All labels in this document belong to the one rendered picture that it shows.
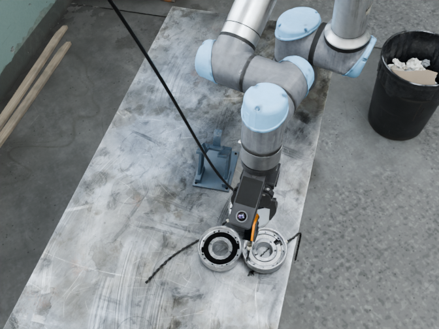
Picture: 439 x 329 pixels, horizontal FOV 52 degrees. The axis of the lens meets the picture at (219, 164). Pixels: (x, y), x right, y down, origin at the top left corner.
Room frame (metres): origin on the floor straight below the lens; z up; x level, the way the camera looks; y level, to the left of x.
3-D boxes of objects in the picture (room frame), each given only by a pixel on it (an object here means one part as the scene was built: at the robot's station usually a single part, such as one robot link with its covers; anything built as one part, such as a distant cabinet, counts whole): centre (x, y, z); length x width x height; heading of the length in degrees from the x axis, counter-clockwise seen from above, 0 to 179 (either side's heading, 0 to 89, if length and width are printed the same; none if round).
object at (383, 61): (1.35, -0.91, 0.21); 0.34 x 0.34 x 0.43
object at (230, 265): (0.42, 0.02, 0.82); 0.10 x 0.10 x 0.04
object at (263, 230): (0.40, -0.08, 0.82); 0.10 x 0.10 x 0.04
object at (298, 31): (0.96, -0.26, 0.97); 0.13 x 0.12 x 0.14; 56
